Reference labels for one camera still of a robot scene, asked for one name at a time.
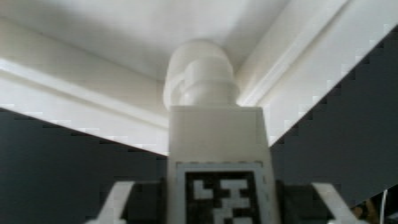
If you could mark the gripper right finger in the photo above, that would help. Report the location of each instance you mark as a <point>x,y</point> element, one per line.
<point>343,216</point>

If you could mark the white table leg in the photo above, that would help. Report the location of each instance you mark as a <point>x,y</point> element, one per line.
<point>221,183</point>

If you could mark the white square table top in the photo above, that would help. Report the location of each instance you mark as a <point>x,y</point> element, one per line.
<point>85,50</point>

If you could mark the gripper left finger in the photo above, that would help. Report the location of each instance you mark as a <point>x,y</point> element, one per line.
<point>110,212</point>

